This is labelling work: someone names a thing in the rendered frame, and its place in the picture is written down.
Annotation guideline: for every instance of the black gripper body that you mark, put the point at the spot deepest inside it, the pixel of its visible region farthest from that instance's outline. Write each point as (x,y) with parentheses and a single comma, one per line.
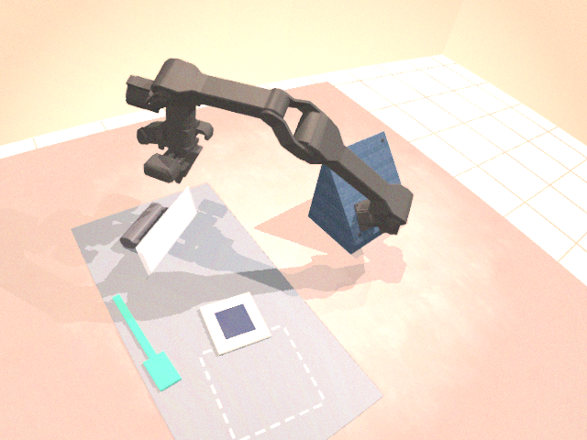
(180,140)

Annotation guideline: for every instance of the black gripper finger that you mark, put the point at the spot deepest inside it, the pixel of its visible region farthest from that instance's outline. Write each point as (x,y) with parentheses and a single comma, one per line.
(184,168)
(192,156)

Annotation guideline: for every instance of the turquoise small trowel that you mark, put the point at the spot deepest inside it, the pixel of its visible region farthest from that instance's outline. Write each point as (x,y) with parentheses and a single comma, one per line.
(158,366)

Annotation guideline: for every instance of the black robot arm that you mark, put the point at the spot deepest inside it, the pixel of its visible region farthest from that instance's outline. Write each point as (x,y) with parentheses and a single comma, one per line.
(180,87)

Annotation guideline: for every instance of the white square tile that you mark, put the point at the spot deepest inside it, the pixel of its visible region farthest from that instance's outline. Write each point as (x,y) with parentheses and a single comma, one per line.
(234,323)

